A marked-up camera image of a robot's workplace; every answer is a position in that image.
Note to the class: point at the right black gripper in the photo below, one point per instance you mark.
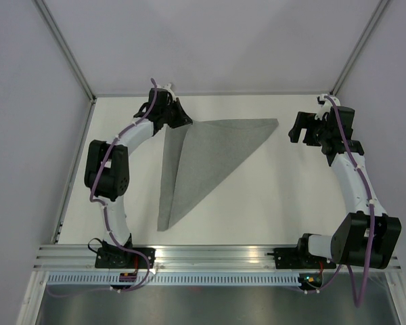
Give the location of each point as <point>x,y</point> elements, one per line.
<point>305,120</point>

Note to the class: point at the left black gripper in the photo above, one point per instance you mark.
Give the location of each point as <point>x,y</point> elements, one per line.
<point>182,119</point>

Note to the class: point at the grey cloth napkin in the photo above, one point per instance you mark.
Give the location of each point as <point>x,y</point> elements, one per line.
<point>198,157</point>

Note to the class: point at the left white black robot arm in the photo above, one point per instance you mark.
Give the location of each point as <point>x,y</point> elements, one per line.
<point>107,171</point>

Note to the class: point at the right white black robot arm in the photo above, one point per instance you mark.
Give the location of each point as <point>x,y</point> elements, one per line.
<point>367,235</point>

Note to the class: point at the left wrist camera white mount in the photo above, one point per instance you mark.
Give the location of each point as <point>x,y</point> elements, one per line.
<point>169,87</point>

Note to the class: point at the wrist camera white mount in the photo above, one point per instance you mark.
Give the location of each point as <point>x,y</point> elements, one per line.
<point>325,101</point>
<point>169,87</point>

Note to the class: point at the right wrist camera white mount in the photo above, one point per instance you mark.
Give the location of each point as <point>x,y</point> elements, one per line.
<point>325,101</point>

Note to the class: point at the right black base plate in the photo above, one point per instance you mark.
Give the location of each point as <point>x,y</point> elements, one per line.
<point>293,258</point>

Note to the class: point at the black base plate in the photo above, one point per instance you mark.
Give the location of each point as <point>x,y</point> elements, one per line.
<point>293,258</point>
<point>114,258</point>

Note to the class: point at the aluminium mounting rail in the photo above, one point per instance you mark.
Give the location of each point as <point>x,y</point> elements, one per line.
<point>169,258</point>

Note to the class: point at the right aluminium frame post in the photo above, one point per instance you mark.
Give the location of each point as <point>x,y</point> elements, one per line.
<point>365,37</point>

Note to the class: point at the aluminium frame post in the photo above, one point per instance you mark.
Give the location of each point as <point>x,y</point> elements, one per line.
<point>64,47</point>
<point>365,37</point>

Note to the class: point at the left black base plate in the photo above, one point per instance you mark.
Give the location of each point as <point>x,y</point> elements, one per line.
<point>114,258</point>

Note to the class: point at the white slotted cable duct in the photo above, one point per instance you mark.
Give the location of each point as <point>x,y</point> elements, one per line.
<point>178,278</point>

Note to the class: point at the left aluminium frame post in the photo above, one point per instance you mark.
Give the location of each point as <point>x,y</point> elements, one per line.
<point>64,47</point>

